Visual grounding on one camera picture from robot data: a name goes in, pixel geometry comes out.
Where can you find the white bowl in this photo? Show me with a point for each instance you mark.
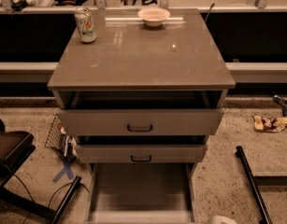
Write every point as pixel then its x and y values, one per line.
pixel 153 16

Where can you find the grey drawer cabinet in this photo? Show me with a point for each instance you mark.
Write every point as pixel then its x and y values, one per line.
pixel 133 66

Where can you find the black metal leg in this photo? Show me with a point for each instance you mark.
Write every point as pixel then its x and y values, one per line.
pixel 65 201
pixel 257 181

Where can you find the blue tape cross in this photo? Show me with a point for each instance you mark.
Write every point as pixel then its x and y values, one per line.
pixel 66 170

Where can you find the wire mesh basket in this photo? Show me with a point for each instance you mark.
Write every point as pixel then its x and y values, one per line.
pixel 60 142

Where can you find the black tray cart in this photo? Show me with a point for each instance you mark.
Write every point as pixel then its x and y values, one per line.
pixel 15 147

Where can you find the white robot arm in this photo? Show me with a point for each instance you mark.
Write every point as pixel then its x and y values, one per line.
pixel 220 220

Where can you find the black metal leg right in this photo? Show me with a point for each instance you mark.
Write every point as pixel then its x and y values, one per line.
pixel 257 181

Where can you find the black metal leg left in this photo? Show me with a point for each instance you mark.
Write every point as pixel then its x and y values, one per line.
pixel 65 201

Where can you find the green white soda can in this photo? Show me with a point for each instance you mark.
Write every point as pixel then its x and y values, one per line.
pixel 84 22

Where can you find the grey drawer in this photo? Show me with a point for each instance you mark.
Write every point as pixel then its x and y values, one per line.
pixel 141 153
pixel 141 121
pixel 155 193

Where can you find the dark snack packet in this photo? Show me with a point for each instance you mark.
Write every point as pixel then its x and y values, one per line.
pixel 282 102

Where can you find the brown snack bag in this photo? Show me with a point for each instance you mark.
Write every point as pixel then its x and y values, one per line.
pixel 269 125

